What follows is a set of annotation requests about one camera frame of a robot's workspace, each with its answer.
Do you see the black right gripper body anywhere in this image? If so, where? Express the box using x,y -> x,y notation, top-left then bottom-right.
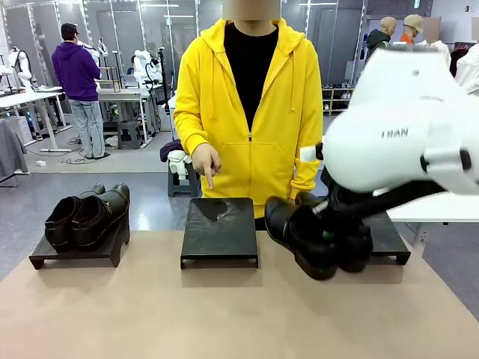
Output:
320,174 -> 372,231

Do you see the black plain leather shoe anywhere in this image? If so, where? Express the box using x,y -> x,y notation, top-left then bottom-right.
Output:
263,192 -> 341,281
335,220 -> 374,274

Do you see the black buckle dress shoe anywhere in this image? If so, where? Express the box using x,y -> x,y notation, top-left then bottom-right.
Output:
44,182 -> 106,252
71,182 -> 131,251

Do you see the person's left forearm yellow sleeve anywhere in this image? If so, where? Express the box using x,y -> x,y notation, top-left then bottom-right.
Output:
290,149 -> 323,202

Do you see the person's right forearm yellow sleeve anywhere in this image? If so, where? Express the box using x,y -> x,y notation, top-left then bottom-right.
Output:
172,108 -> 210,158

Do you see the black shoe stand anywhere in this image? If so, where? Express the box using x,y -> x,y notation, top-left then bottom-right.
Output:
28,220 -> 131,270
369,211 -> 412,266
180,197 -> 260,270

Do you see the person in yellow hoodie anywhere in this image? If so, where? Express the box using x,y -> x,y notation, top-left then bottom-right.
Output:
172,0 -> 323,210

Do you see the person in white shirt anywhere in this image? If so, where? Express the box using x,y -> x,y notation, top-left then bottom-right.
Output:
421,28 -> 453,72

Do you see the person's right hand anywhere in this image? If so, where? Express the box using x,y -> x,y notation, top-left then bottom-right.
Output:
189,144 -> 222,191

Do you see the white side table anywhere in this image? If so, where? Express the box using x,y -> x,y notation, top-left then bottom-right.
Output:
384,192 -> 479,225

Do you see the low shoe rack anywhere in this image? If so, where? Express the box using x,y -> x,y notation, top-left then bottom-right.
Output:
321,84 -> 356,116

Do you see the grey stool under cloths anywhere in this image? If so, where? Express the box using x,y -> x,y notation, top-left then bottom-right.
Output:
167,168 -> 202,198

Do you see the white crumpled cloth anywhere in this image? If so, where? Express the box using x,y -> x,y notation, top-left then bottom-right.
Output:
168,150 -> 193,181

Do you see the mannequin in green hoodie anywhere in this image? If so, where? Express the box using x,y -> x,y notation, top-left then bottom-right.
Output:
365,16 -> 398,61

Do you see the dark purple cloth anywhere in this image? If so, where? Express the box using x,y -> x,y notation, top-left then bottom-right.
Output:
159,140 -> 187,164

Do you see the mannequin with beige hat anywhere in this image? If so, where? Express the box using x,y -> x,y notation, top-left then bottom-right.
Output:
399,13 -> 424,46

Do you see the grey plastic step stool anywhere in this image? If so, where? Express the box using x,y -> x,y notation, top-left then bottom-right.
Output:
117,120 -> 143,150

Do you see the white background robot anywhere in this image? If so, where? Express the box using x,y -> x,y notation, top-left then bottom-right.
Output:
6,46 -> 31,93
131,48 -> 162,91

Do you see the white workbench with shelf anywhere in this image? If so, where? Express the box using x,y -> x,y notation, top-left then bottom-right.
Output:
97,66 -> 153,146

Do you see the man in purple hoodie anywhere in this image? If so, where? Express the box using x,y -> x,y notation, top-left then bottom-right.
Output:
51,22 -> 107,160

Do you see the white lab table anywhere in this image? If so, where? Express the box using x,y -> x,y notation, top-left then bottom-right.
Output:
0,86 -> 73,153

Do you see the grey hanging cloth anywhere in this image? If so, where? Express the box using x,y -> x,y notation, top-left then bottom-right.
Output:
0,118 -> 30,176

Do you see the black robot cable hose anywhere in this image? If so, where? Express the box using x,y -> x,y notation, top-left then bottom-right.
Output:
350,178 -> 450,222

